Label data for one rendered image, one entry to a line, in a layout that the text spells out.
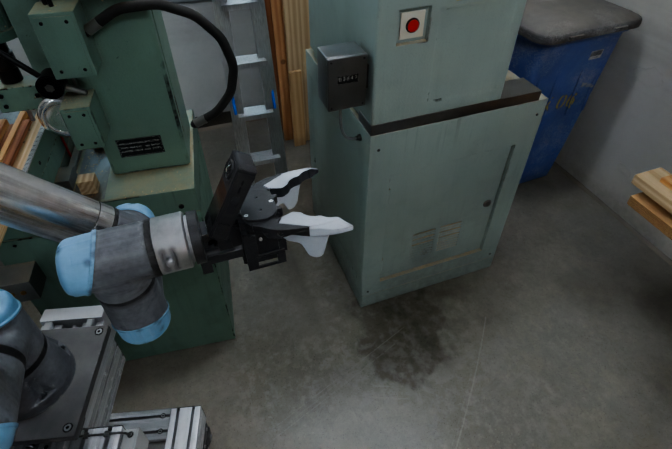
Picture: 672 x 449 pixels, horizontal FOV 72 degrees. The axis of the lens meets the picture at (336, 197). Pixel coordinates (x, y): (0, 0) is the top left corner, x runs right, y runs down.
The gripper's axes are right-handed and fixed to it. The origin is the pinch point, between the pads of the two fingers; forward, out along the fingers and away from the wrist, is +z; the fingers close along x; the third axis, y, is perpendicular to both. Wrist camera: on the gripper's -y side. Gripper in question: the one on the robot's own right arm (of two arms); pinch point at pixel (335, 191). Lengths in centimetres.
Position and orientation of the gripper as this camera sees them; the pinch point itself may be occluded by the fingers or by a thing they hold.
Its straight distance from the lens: 64.0
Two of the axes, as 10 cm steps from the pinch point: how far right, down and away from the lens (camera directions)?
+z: 9.4, -2.2, 2.5
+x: 3.3, 5.2, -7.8
